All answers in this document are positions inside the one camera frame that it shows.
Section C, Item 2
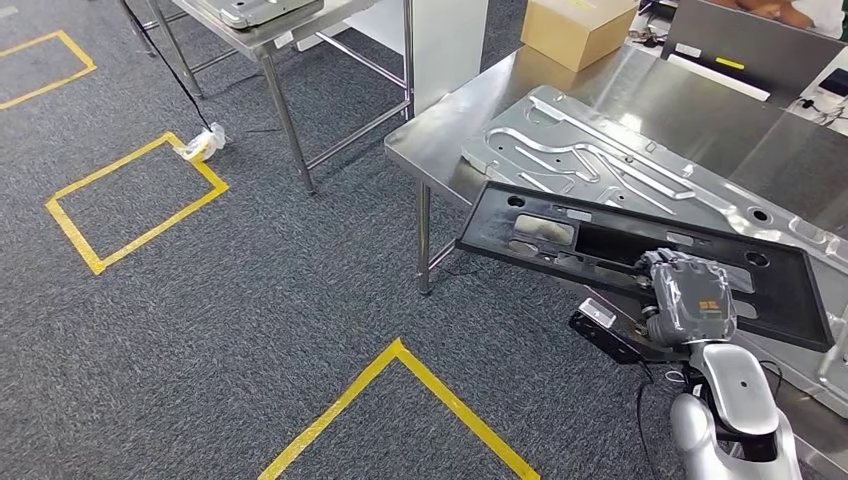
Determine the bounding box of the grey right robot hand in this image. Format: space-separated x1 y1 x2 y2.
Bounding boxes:
634 248 739 349

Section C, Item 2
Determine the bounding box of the black plastic license plate frame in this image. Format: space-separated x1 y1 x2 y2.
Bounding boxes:
455 180 835 354

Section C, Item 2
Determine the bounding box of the stainless steel workbench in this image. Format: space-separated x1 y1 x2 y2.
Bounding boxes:
384 44 848 480

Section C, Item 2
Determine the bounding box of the stamped sheet metal panel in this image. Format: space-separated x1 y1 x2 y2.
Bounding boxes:
198 0 327 32
460 84 848 399

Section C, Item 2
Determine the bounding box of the grey laptop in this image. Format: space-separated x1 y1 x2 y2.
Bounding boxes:
660 0 848 111

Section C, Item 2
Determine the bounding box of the black smartphone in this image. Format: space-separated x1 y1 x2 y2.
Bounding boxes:
817 66 848 98

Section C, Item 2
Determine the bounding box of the yellow floor tape square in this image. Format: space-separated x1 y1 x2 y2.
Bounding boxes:
44 130 231 277
256 337 542 480
0 29 98 112

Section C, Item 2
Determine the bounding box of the brown cardboard box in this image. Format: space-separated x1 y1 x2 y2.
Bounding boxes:
519 0 641 73

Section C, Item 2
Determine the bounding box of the person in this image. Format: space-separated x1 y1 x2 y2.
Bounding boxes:
708 0 848 39

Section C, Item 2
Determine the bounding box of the white partition panel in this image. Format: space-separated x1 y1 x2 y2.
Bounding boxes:
344 0 491 118

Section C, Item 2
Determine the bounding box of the stainless steel table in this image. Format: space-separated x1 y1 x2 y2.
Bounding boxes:
119 0 417 197

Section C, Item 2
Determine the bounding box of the pale wrist camera on bracket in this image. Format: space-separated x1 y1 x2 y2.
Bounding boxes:
567 297 691 366

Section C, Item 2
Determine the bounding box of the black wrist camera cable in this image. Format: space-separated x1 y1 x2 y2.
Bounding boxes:
633 360 668 480

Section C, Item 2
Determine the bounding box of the tangled thin desk cable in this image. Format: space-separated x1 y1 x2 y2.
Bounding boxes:
794 95 848 128

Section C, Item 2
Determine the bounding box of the thin black floor cable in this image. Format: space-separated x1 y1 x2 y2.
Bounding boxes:
119 0 215 134

